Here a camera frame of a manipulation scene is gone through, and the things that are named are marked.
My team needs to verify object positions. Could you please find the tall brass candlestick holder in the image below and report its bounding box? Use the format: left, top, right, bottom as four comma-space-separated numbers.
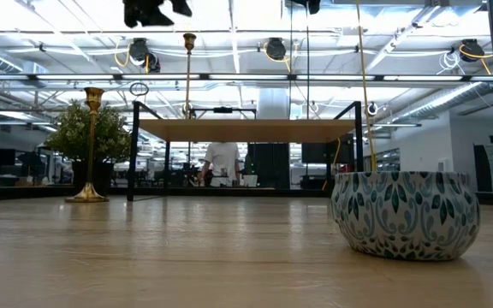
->
181, 33, 198, 120

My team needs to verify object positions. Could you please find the medium brass candlestick holder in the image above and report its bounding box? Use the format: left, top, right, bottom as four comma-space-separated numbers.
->
64, 86, 110, 204

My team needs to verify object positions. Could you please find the white teal patterned bowl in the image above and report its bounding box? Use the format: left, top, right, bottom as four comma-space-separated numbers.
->
330, 170, 482, 263

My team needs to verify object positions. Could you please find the long ceiling light bar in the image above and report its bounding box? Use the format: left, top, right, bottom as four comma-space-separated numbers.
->
0, 73, 493, 83

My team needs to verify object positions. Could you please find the white round column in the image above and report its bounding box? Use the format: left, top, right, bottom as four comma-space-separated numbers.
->
257, 87, 291, 121

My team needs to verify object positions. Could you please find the green artificial plant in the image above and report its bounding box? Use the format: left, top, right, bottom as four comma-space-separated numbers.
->
44, 99, 133, 164

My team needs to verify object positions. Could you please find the person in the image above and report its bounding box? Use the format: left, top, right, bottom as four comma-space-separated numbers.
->
198, 142, 242, 188

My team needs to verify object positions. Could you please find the black cabinet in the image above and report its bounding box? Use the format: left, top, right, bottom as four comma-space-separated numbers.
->
246, 143, 291, 191

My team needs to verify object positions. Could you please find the black plant pot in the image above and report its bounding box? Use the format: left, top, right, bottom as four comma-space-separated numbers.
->
71, 160, 115, 198

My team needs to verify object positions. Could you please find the black ceiling cable reel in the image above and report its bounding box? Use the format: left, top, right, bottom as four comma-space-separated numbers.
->
145, 51, 162, 74
128, 37, 151, 63
459, 38, 486, 63
264, 37, 288, 62

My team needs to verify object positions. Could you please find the hanging wire loop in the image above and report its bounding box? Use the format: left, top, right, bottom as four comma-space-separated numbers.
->
128, 81, 151, 98

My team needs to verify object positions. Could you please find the yellow hanging cable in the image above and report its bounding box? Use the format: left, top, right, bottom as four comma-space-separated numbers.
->
354, 0, 378, 173

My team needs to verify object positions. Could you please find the wooden shelf black metal frame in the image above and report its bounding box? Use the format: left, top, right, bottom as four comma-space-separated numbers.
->
126, 100, 365, 202

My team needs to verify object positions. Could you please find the black rig frame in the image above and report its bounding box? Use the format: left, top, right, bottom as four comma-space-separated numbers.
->
0, 184, 333, 203

